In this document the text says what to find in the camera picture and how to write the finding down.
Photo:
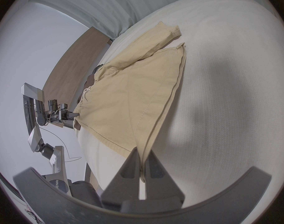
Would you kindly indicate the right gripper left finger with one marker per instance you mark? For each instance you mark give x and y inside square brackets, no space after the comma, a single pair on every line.
[123,183]

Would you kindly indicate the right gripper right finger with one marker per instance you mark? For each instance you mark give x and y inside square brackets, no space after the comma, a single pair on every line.
[163,185]

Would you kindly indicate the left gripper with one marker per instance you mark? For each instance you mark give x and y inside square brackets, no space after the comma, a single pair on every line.
[64,115]

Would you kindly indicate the beige shorts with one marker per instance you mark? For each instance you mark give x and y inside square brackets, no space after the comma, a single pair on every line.
[132,90]

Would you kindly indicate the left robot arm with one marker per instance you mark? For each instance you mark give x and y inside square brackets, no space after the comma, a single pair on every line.
[35,139]

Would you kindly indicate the bed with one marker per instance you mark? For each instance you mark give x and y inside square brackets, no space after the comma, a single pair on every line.
[226,78]

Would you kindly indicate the brown garment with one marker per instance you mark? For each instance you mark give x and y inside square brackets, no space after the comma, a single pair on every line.
[90,79]

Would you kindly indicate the dark grey garment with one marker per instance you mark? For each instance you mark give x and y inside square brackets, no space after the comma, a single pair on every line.
[98,68]

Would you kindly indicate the pale blue-green curtain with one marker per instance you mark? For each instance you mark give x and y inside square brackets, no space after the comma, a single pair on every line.
[97,6]

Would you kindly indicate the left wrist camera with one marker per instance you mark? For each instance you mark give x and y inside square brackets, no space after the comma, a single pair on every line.
[63,106]

